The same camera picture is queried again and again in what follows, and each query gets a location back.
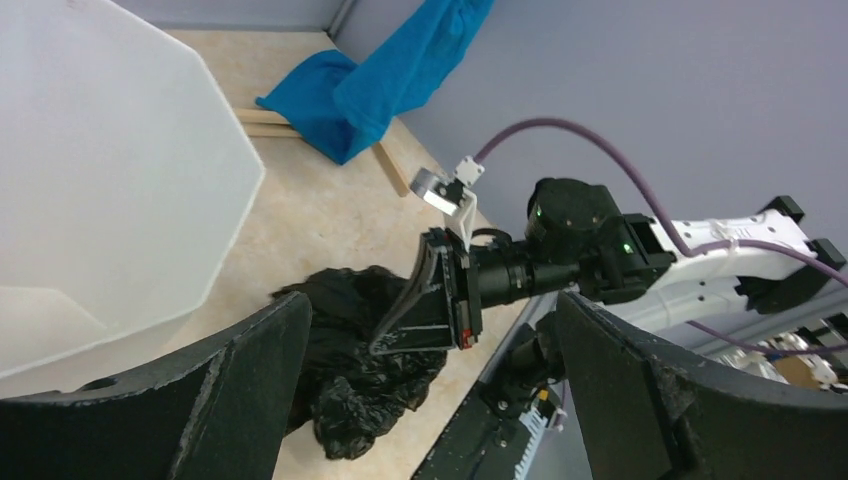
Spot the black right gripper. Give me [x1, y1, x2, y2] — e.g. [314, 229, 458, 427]
[368, 228, 483, 355]

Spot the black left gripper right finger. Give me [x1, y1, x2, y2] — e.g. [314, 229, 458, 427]
[555, 291, 847, 479]

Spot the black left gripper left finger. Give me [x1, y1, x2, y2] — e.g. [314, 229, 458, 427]
[1, 293, 312, 479]

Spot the black trash bag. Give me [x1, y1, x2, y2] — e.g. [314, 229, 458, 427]
[270, 266, 447, 460]

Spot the white plastic trash bin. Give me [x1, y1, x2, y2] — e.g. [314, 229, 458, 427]
[1, 1, 264, 398]

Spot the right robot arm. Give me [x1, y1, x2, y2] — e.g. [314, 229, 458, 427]
[369, 172, 846, 355]

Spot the blue cloth shirt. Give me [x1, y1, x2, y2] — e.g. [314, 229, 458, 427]
[255, 0, 493, 165]

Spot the wooden clothes rack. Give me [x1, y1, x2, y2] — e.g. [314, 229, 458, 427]
[234, 108, 410, 198]

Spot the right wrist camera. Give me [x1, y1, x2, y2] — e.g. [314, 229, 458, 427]
[409, 156, 485, 251]

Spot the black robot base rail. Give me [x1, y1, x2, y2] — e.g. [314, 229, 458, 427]
[410, 311, 571, 480]

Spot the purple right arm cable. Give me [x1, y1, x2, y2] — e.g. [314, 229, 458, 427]
[474, 117, 848, 356]

